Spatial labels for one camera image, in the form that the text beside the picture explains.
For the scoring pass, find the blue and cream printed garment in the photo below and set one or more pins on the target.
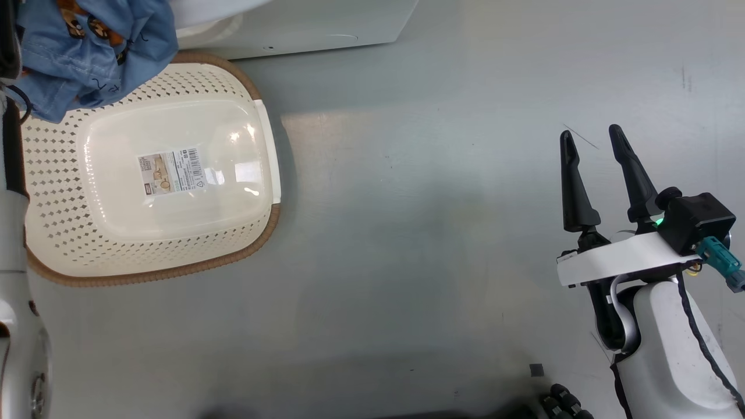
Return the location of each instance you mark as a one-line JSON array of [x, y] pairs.
[[87, 52]]

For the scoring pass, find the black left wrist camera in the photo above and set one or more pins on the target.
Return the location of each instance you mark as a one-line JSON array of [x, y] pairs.
[[7, 46]]

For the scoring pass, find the cream perforated laundry basket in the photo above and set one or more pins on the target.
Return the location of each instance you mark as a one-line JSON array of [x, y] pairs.
[[174, 233]]

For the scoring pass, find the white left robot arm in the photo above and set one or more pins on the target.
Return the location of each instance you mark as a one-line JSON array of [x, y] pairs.
[[14, 233]]

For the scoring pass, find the black robot base knobs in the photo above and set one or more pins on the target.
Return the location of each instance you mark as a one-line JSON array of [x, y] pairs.
[[564, 401]]

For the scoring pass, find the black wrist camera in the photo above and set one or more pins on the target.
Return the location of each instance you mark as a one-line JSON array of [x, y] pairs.
[[695, 218], [7, 46]]

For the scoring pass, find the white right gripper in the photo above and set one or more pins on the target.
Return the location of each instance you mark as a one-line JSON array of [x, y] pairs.
[[617, 259]]

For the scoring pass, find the small black floor tape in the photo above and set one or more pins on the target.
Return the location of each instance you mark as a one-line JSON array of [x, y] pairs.
[[536, 370]]

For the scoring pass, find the white washing machine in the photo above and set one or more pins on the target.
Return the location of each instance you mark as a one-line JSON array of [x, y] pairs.
[[314, 23]]

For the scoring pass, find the teal right camera connector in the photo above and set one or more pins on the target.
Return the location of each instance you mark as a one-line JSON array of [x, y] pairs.
[[716, 256]]

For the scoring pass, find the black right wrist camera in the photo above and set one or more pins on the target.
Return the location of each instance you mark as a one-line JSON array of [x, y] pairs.
[[695, 218]]

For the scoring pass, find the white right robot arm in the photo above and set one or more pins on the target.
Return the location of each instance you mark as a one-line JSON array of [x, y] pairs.
[[663, 355]]

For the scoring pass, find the basket product label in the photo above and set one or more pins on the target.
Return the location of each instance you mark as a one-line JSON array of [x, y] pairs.
[[174, 171]]

